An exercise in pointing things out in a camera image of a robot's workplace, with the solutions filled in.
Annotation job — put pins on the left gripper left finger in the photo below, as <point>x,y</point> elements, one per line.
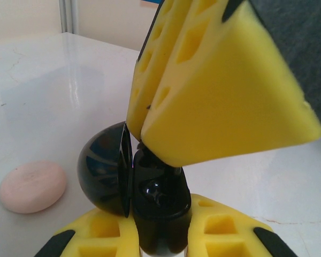
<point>96,235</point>

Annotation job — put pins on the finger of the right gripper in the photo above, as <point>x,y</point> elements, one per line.
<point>230,107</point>
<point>147,67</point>

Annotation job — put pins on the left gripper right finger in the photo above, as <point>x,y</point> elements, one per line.
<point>230,235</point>

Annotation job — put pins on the black earbud charging case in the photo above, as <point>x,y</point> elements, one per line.
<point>101,171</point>

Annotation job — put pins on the pink earbud charging case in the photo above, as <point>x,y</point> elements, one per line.
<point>33,187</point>

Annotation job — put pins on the blue floral wall panel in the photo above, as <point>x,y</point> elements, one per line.
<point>151,1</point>

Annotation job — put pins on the aluminium frame post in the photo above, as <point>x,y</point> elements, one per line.
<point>68,16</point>

